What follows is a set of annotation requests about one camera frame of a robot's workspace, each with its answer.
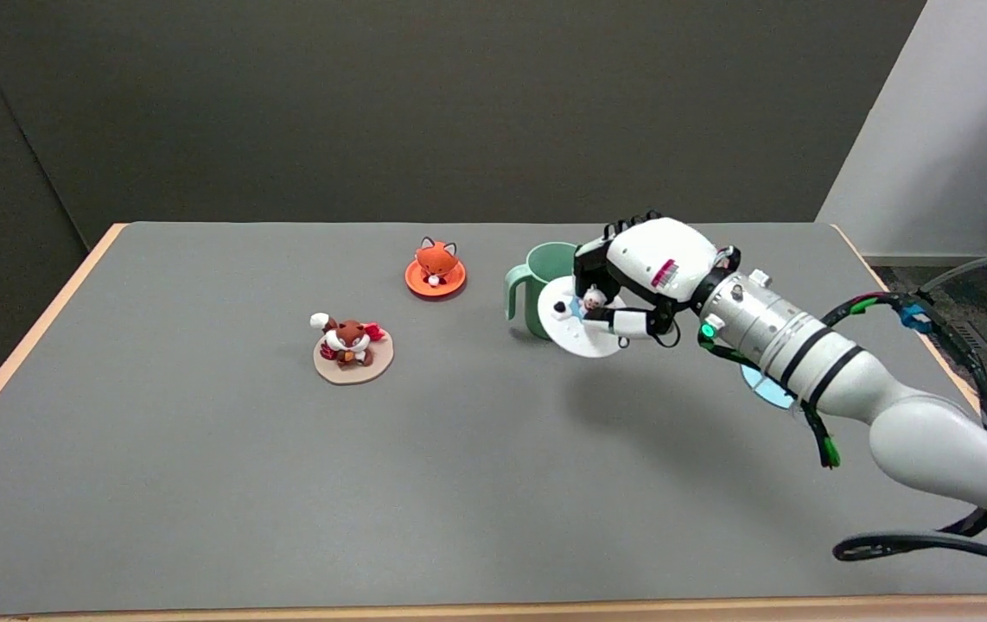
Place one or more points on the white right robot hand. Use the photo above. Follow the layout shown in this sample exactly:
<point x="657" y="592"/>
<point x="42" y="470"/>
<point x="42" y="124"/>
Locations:
<point x="645" y="272"/>

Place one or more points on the white cup lid with figure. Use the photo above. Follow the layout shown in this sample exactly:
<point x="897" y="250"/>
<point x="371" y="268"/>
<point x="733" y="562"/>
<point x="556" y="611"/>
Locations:
<point x="569" y="328"/>

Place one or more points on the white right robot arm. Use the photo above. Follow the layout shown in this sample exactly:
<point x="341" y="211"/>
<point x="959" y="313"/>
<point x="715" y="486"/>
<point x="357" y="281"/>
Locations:
<point x="856" y="380"/>

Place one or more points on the blue cup lid with figure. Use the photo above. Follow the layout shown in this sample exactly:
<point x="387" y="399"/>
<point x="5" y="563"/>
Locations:
<point x="768" y="389"/>

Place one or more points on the orange fox cup lid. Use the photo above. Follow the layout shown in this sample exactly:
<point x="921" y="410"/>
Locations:
<point x="436" y="269"/>

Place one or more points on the beige squirrel cup lid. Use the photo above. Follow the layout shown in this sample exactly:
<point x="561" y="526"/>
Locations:
<point x="353" y="348"/>

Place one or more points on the green plastic mug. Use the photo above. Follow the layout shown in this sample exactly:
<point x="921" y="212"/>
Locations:
<point x="528" y="289"/>

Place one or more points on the office chair base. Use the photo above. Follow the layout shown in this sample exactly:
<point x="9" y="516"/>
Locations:
<point x="977" y="263"/>

